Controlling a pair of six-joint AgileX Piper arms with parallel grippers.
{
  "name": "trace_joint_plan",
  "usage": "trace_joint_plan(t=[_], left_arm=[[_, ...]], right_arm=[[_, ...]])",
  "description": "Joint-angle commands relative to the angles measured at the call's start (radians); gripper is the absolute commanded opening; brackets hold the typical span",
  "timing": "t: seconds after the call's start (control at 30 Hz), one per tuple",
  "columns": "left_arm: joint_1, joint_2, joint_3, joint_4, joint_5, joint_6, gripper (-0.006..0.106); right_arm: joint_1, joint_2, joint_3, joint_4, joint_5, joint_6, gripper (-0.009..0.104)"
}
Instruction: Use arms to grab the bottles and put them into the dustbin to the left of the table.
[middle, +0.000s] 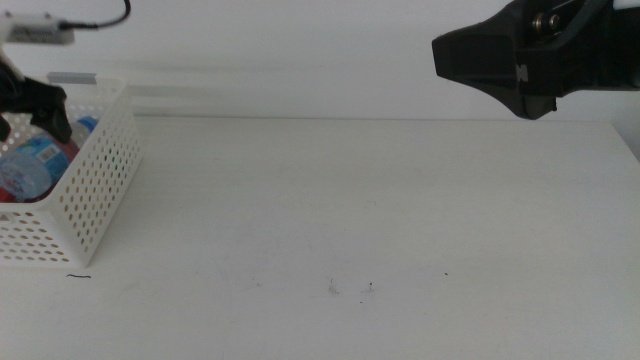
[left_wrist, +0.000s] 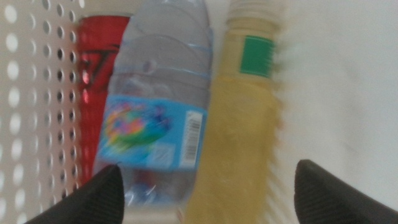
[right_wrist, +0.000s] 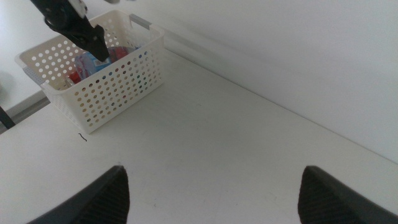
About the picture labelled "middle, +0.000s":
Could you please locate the clear water bottle blue cap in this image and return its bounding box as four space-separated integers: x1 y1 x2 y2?
0 115 100 202

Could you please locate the white perforated plastic basket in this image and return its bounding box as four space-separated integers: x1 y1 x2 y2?
0 74 144 269

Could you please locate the red soda can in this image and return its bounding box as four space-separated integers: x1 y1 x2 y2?
0 138 81 204

